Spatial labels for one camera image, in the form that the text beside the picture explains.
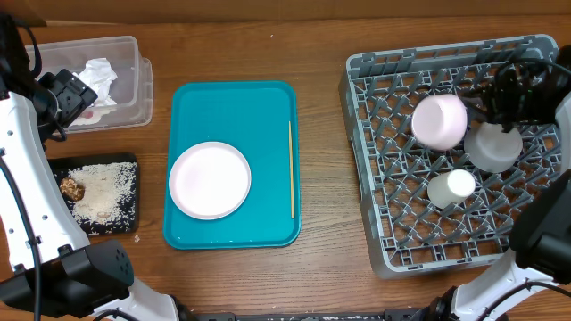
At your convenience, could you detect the rice pile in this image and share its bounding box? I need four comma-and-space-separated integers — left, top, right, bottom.
66, 162, 137, 226

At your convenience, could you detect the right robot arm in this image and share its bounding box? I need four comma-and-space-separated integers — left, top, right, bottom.
412, 46, 570, 320

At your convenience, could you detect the wooden chopstick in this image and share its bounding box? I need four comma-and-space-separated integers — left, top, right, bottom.
288, 121, 295, 219

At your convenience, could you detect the small pink saucer plate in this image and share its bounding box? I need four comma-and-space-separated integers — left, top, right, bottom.
410, 94, 468, 151

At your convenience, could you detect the grey bowl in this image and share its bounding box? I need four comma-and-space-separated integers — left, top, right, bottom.
464, 123, 523, 173

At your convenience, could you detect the red snack wrapper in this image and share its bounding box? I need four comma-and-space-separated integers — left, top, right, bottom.
71, 108, 113, 127

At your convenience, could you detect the large white plate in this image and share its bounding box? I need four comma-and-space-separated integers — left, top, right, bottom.
169, 142, 252, 220

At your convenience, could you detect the teal serving tray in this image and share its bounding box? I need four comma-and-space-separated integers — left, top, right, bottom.
163, 80, 302, 250

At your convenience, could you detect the brown food scrap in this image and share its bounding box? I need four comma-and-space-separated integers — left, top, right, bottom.
60, 177, 85, 202

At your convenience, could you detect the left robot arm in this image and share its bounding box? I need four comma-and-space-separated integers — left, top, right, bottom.
1, 14, 193, 320

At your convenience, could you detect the clear plastic waste bin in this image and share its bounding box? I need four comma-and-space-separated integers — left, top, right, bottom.
38, 36, 153, 134

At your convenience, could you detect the white tissue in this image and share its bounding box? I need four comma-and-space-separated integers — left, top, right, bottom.
74, 58, 118, 107

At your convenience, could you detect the black food waste tray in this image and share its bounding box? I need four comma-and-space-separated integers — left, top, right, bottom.
48, 152, 139, 235

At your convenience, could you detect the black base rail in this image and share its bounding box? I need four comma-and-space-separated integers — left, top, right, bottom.
190, 308, 426, 321

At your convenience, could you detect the white cup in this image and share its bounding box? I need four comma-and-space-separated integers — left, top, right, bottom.
427, 169, 476, 209

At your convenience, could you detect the grey dishwasher rack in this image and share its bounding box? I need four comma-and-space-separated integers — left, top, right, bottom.
339, 34, 562, 279

